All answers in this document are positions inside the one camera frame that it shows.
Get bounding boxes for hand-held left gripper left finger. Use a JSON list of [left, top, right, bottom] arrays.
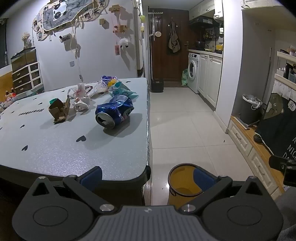
[[28, 166, 115, 212]]

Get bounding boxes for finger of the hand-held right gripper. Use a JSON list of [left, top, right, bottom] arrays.
[[269, 154, 296, 172]]

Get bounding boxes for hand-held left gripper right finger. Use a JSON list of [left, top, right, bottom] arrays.
[[181, 165, 269, 212]]

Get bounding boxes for yellow trash bin brown rim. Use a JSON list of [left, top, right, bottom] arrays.
[[168, 163, 219, 206]]

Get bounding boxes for torn brown cardboard box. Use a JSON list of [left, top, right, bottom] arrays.
[[48, 98, 71, 125]]

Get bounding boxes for crushed blue soda can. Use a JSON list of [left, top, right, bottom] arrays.
[[95, 95, 134, 129]]

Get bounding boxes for clear plastic bag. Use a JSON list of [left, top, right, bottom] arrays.
[[89, 80, 110, 98]]

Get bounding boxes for white plastic bag red print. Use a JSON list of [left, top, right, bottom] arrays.
[[68, 83, 93, 98]]

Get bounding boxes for teal snack packet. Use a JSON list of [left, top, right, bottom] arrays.
[[108, 82, 138, 101]]

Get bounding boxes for yellow blue snack packet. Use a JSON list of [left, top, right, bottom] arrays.
[[101, 75, 119, 88]]

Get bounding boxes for white low cabinet wooden top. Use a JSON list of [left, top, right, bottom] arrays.
[[228, 115, 285, 200]]

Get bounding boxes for black bear print cushion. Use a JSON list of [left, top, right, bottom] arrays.
[[254, 92, 296, 161]]

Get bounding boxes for person's grey clothing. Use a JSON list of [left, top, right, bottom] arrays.
[[275, 188, 296, 241]]

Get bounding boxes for grey covered table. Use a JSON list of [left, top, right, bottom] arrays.
[[0, 77, 152, 207]]

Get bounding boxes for grey flat bar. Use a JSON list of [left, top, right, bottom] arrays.
[[233, 116, 249, 130]]

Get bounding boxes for grey bin with white liner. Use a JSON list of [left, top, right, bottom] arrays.
[[240, 94, 264, 126]]

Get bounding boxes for white kitchen base cabinets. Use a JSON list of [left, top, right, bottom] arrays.
[[198, 53, 224, 112]]

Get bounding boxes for green plastic bag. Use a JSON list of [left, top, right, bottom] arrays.
[[181, 69, 190, 86]]

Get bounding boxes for black box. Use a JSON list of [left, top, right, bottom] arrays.
[[151, 79, 164, 93]]

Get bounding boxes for white washing machine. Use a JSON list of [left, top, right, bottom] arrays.
[[187, 52, 201, 94]]

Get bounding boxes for white drawer chest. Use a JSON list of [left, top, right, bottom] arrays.
[[11, 62, 44, 95]]

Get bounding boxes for dark brown door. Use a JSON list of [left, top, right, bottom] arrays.
[[149, 11, 189, 82]]

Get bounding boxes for black framed glass tank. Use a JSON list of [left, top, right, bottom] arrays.
[[11, 47, 38, 72]]

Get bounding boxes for brown hanging bag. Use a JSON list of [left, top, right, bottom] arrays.
[[168, 20, 181, 53]]

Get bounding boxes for white refrigerator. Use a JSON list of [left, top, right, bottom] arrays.
[[133, 6, 145, 78]]

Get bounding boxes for round hanging brush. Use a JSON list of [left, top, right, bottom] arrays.
[[155, 14, 162, 38]]

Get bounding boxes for dried flower bunch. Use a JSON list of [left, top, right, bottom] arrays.
[[22, 32, 33, 49]]

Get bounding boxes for black range hood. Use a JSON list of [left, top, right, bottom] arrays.
[[189, 16, 219, 26]]

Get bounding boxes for white upper kitchen cabinets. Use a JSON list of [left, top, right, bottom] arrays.
[[188, 0, 224, 20]]

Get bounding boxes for white wall shelf with items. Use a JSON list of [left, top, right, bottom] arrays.
[[274, 45, 296, 85]]

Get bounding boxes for white hanging cords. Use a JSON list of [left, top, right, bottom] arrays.
[[70, 20, 84, 82]]

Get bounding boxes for panda print wall cloth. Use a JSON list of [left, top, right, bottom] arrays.
[[41, 0, 94, 32]]

